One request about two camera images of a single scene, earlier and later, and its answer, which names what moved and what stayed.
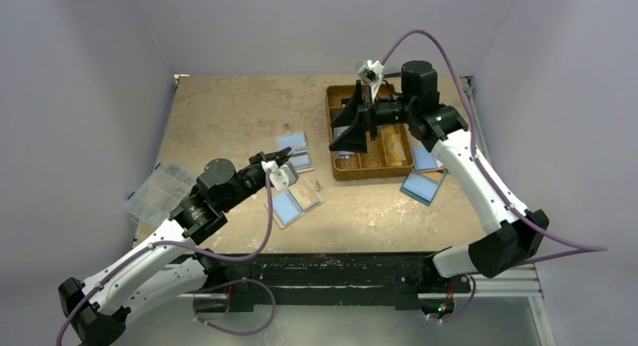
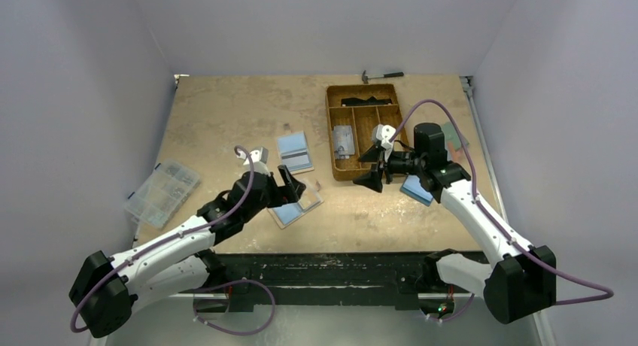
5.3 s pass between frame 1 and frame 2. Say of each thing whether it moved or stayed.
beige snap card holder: stayed
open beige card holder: stayed
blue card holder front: stayed
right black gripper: moved
